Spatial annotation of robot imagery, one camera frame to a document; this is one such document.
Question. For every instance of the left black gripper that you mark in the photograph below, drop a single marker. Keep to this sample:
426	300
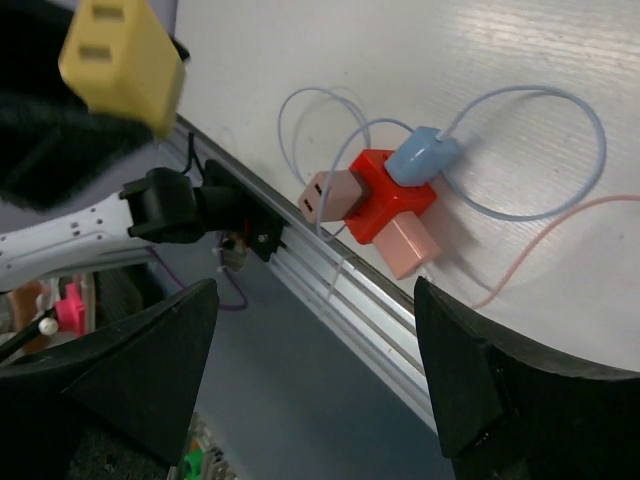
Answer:
52	145

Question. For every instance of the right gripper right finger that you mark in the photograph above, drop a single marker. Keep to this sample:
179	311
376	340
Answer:
508	407

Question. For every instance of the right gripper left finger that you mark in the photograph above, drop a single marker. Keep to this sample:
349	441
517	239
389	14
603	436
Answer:
114	404

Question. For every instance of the yellow plug adapter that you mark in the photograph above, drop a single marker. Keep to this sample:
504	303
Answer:
118	58

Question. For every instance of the pink plug charger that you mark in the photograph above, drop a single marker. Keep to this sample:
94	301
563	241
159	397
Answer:
405	245
333	202

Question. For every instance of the red cube socket adapter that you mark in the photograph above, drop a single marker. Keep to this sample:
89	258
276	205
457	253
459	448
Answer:
385	199

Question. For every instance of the light blue plug charger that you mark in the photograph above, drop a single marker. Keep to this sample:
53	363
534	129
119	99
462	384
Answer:
421	157

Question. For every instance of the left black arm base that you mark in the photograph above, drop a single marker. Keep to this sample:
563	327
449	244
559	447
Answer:
225	204

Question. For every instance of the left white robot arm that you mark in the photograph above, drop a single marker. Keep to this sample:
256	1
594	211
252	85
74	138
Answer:
159	207

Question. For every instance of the aluminium front rail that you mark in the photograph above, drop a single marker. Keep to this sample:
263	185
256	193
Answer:
364	309

